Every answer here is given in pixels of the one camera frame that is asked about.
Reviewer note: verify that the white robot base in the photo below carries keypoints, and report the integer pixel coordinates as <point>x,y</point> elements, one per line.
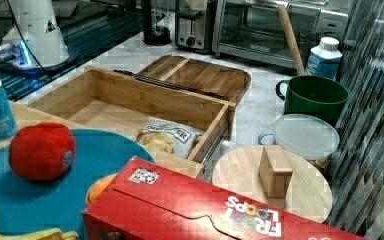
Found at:
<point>35,40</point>

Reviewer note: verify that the wooden cutting board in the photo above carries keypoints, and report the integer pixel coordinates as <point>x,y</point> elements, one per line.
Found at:
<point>224,82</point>

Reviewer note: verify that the chips bag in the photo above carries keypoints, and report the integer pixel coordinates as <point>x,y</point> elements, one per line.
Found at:
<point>168,136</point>

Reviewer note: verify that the open bamboo drawer box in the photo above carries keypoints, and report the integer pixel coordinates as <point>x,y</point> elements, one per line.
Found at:
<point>120,103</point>

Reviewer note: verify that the round wooden lid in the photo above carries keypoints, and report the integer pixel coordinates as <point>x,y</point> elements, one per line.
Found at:
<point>277,177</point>

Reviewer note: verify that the red Froot Loops box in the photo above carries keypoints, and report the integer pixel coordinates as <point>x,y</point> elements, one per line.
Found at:
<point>148,202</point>

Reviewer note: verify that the silver toaster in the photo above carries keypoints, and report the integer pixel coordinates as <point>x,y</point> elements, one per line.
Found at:
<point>194,25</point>

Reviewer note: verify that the glass french press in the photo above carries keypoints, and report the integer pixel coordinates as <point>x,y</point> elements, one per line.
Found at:
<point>153,33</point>

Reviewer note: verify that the silver toaster oven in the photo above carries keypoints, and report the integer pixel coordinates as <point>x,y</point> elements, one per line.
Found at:
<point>252,29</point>

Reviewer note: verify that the blue mug with lid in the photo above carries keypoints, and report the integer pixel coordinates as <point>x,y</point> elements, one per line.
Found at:
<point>309,137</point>

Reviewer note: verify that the orange toy fruit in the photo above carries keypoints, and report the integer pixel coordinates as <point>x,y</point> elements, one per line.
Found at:
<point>97,188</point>

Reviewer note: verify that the green mug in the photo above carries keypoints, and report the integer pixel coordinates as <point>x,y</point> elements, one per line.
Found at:
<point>316,96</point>

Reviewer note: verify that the wooden rolling pin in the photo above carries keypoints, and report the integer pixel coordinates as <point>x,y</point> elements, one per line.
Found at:
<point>288,30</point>

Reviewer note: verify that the blue milk carton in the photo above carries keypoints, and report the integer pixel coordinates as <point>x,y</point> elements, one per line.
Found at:
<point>324,59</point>

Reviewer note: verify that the red toy apple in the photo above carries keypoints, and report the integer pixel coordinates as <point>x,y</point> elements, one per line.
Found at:
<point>42,152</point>

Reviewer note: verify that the blue plate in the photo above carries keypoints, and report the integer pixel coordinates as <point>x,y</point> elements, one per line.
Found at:
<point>30,206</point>

